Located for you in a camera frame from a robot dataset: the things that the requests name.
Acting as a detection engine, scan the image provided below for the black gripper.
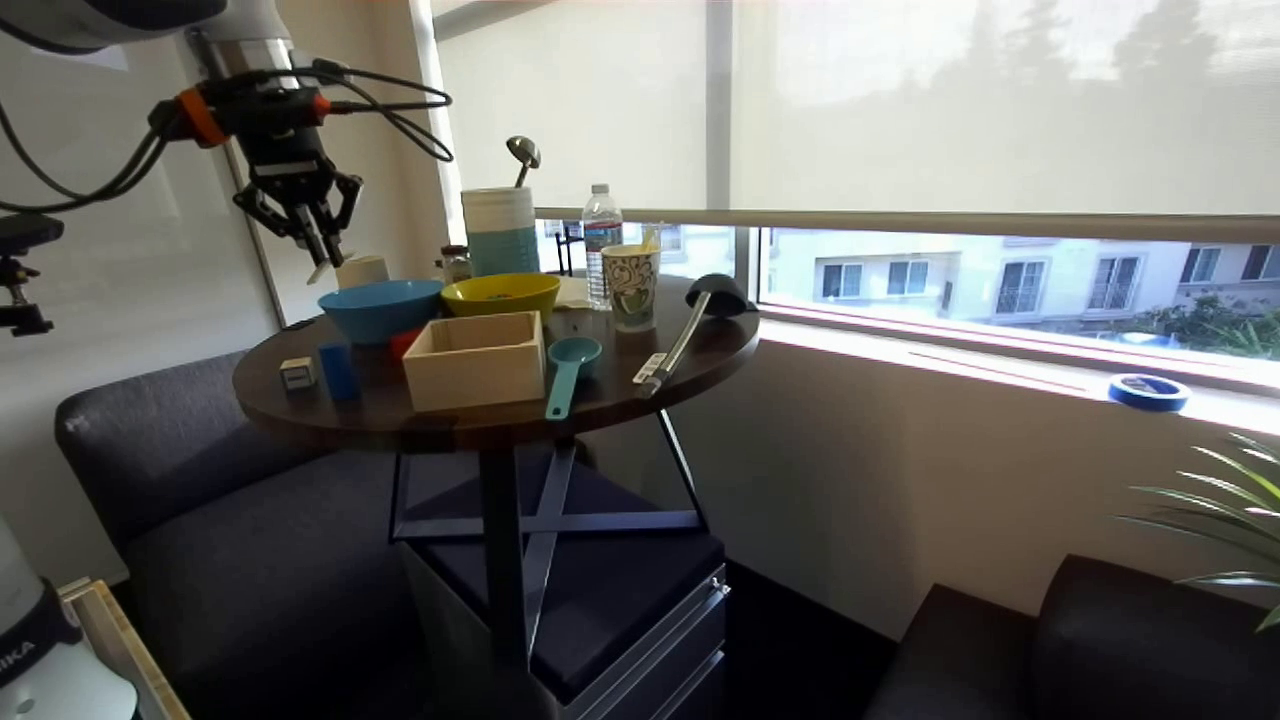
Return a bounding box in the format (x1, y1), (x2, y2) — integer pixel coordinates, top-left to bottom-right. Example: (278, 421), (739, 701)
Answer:
(233, 125), (369, 271)

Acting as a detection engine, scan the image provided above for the blue bowl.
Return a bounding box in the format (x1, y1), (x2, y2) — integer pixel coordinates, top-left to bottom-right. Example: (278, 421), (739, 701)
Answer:
(316, 278), (447, 354)

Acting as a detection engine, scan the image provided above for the yellow bowl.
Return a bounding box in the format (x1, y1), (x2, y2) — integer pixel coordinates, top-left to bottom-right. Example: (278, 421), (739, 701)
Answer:
(440, 271), (566, 320)

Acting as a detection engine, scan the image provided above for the metal spoon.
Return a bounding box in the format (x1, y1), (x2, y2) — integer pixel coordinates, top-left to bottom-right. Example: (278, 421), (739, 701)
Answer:
(504, 134), (543, 195)

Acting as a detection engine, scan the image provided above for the light wooden open box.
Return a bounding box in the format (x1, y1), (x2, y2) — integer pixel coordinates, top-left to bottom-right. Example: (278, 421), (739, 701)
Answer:
(401, 308), (553, 417)

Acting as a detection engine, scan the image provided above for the teal measuring scoop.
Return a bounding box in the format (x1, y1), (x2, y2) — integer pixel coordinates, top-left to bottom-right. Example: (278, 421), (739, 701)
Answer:
(541, 332), (610, 425)

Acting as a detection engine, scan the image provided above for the cream pitcher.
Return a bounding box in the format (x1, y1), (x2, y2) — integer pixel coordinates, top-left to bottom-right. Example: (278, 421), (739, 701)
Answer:
(332, 254), (397, 292)

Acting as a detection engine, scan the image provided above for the white printed cube block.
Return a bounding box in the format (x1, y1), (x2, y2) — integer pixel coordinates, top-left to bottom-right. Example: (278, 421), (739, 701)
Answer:
(278, 354), (325, 396)

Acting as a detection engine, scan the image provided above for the blue cylinder block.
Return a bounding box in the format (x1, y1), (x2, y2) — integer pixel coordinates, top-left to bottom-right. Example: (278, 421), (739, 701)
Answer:
(316, 339), (364, 410)

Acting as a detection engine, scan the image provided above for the white teal striped canister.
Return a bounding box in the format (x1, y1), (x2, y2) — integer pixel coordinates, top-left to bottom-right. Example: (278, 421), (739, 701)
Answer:
(457, 184), (543, 279)

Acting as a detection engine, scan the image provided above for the clear plastic water bottle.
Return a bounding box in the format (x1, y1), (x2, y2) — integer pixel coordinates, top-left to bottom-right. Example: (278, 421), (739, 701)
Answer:
(579, 180), (629, 304)

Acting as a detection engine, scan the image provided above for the white roller blind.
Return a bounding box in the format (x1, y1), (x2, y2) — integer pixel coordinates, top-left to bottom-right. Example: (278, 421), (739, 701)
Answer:
(431, 0), (712, 216)
(729, 0), (1280, 248)

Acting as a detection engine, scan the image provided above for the patterned paper cup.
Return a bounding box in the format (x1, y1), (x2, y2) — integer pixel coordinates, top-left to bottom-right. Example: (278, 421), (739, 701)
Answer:
(601, 241), (663, 336)

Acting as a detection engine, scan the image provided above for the grey fabric sofa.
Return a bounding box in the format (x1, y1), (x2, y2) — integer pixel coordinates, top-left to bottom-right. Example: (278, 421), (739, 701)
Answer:
(52, 350), (452, 720)

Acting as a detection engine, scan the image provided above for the round dark wooden table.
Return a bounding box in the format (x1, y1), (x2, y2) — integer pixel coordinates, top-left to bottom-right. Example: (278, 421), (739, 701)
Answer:
(233, 271), (764, 686)

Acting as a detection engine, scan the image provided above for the dark drawer cabinet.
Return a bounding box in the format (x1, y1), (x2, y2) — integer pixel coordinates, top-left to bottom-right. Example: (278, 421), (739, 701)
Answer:
(389, 441), (736, 720)

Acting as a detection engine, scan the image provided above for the white grey device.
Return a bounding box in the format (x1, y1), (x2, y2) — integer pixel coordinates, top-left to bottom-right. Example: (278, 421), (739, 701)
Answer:
(0, 515), (140, 720)

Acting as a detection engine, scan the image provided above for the black leather seat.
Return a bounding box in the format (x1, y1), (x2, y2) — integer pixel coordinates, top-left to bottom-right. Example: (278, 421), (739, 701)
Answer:
(860, 552), (1280, 720)

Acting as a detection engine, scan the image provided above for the green potted plant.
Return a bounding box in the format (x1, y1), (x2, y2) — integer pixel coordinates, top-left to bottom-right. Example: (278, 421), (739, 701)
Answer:
(1131, 429), (1280, 642)

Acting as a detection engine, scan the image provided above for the black orange wrist camera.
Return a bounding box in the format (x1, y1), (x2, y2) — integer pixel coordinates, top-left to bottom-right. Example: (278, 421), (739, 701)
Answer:
(147, 74), (339, 152)

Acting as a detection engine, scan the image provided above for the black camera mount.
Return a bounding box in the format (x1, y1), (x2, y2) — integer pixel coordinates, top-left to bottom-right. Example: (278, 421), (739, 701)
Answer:
(0, 209), (67, 339)

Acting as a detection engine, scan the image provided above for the black ladle with pale handle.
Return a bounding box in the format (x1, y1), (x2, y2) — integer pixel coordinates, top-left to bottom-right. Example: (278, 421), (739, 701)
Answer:
(629, 271), (761, 399)

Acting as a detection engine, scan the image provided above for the light wooden frame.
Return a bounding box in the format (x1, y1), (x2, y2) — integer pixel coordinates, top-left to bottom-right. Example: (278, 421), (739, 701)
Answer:
(55, 573), (194, 720)

